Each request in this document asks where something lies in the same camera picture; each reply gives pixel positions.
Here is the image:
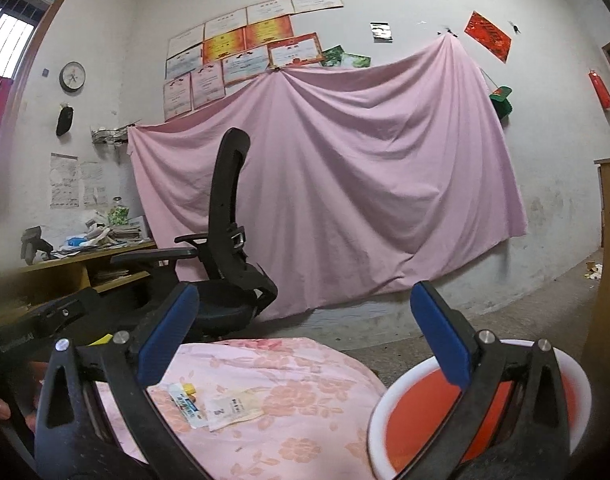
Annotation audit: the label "white blue wrapper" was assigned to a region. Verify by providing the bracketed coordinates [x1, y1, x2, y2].
[167, 384, 209, 429]

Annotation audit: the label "white paper receipt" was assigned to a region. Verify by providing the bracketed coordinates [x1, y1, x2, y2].
[204, 391, 264, 431]

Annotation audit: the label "red white trash bin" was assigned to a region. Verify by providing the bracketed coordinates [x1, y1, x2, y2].
[367, 349, 593, 480]

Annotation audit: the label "person's left hand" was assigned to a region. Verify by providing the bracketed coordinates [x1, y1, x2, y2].
[0, 361, 48, 432]

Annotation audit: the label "pile of papers on desk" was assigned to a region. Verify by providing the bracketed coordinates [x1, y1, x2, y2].
[51, 214, 152, 259]

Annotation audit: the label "wooden desk with shelf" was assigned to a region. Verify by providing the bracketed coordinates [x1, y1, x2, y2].
[0, 240, 156, 326]

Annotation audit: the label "black device on desk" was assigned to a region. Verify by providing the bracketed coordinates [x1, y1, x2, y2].
[20, 226, 53, 266]

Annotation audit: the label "green candy jar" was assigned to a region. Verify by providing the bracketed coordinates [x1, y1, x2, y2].
[107, 196, 129, 226]

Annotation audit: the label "wooden cabinet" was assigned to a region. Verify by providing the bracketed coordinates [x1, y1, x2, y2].
[582, 158, 610, 451]

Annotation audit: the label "black office chair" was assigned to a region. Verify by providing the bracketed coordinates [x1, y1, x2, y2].
[111, 128, 278, 342]

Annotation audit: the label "pink floral tablecloth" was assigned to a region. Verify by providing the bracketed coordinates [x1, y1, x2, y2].
[94, 336, 389, 480]

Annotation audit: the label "pink hanging sheet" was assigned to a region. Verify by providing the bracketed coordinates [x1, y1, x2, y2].
[128, 35, 528, 321]

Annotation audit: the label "red fire extinguisher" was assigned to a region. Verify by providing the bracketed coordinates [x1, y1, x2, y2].
[588, 70, 610, 110]

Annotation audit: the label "paper notices on wall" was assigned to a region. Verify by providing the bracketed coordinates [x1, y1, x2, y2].
[49, 153, 108, 209]

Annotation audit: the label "black object hanging on wall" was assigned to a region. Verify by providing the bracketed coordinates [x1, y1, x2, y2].
[55, 104, 74, 138]

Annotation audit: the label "round wall clock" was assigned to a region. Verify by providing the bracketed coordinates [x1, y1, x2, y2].
[58, 61, 86, 93]

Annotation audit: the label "wall certificates cluster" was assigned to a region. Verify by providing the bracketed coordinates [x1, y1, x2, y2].
[163, 0, 343, 120]

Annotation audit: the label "green dustpan on wall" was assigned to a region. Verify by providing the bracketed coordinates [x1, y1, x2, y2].
[480, 68, 514, 122]

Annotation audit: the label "green pictures on wall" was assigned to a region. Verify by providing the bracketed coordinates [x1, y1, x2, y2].
[320, 46, 371, 68]

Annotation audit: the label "red paper wall decoration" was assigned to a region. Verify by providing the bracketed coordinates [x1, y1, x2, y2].
[465, 11, 511, 63]

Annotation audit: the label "silver photo on wall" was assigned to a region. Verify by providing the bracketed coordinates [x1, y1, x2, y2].
[370, 22, 393, 44]

